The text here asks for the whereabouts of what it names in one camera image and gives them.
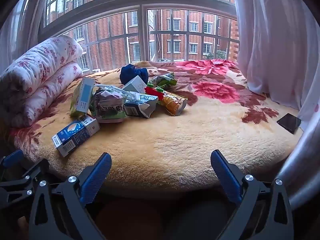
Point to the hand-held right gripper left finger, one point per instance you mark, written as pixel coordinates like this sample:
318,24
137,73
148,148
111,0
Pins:
96,177

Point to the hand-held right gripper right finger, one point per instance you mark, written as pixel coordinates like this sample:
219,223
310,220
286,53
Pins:
225,175

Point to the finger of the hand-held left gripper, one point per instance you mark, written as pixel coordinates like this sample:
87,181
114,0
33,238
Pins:
13,158
17,192

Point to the green white bag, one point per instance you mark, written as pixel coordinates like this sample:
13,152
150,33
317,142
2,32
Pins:
110,112

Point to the green tissue box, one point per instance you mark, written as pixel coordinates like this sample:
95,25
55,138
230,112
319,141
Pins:
81,97

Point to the crushed blue white carton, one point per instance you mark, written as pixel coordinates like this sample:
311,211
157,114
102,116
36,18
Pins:
140,107

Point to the yellow snack packet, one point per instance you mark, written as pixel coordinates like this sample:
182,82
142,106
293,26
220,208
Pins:
173,103

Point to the red toy car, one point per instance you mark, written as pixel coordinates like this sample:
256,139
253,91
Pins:
152,91

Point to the black phone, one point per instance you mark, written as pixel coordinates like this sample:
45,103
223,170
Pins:
288,123

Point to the folded floral quilt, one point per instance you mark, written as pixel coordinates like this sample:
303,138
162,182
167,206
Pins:
45,62

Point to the white cardboard box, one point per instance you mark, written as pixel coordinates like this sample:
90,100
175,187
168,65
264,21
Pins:
136,83

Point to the dark blue cloth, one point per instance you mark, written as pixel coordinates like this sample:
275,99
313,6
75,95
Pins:
130,72

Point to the green snack bag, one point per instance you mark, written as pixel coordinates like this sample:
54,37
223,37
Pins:
165,81

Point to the grey sheer curtain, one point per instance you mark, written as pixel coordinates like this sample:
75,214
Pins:
15,30

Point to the white sheer curtain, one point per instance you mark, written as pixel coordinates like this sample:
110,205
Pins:
270,42

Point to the red brick building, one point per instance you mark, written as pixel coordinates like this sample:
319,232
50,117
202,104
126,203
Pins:
120,27

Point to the grey window frame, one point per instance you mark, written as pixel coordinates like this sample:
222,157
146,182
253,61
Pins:
142,30

